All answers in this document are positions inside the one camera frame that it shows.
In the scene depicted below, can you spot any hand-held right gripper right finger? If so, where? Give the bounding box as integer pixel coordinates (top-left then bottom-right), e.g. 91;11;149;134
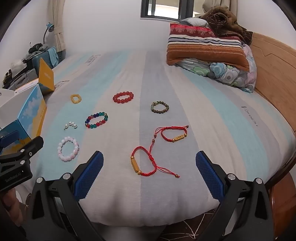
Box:
195;151;275;241

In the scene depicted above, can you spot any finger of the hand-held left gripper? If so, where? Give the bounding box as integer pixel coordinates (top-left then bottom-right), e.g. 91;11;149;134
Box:
0;130;20;150
0;136;44;171

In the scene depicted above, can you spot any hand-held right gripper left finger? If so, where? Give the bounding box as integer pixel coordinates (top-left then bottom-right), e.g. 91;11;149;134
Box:
23;151;104;241

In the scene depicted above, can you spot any pink bead bracelet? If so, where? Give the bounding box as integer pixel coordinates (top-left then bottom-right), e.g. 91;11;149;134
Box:
57;136;79;162

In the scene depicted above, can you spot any blue yellow cardboard box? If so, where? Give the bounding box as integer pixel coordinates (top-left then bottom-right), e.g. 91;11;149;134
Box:
0;57;55;156

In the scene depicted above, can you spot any red cord bracelet gold tube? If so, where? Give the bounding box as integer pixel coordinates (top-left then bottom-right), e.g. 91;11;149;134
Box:
131;138;180;179

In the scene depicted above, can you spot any red cord bracelet gold bar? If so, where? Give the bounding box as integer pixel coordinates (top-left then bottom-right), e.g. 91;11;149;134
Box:
153;125;189;143

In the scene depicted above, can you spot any multicolour glass bead bracelet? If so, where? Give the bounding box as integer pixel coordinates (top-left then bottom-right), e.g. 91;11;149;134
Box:
85;112;109;130

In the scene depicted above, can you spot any red bead bracelet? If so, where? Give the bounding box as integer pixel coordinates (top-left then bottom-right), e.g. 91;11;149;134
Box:
112;91;134;104

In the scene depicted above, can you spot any green brown bead bracelet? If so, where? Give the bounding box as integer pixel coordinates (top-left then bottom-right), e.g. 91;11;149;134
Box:
151;100;169;114

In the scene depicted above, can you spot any person's left hand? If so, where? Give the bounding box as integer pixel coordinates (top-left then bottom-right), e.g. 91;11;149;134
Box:
0;188;24;226

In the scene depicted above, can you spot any brown patterned cloth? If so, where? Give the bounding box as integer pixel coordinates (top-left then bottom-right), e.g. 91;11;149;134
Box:
158;212;223;241

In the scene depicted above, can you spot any grey hard case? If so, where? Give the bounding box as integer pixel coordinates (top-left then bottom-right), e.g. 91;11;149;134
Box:
2;68;39;90

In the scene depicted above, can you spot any white plastic bag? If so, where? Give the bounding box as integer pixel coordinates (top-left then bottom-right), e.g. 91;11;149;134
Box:
10;59;28;73

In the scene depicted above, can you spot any blue suitcase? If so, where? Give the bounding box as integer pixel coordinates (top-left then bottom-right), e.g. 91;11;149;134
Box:
32;47;60;70

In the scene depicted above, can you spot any black bag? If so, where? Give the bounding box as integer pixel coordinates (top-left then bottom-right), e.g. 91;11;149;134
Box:
28;42;47;55

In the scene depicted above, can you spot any floral quilt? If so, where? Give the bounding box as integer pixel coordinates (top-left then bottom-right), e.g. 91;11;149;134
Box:
175;44;258;93

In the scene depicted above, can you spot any striped bed sheet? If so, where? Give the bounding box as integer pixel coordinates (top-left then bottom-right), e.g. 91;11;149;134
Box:
23;50;295;233

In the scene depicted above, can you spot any blue desk lamp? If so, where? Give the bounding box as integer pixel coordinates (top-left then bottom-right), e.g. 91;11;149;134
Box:
43;22;55;45

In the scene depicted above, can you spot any wooden headboard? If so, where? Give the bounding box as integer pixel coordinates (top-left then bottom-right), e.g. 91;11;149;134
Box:
248;32;296;241

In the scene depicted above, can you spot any beige curtain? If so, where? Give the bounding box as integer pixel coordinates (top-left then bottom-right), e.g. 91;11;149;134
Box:
51;0;68;53
202;0;239;15

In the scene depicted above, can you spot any striped red brown pillow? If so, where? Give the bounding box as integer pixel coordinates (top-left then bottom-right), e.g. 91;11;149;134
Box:
166;23;250;70

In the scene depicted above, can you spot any grey white pillow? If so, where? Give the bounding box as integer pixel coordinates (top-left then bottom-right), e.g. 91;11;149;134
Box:
180;17;210;29

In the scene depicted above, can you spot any brown fuzzy blanket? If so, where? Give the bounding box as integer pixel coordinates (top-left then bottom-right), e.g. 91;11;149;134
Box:
199;8;254;46

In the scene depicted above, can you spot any dark framed window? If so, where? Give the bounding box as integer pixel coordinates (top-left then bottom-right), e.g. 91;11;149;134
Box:
140;0;202;23

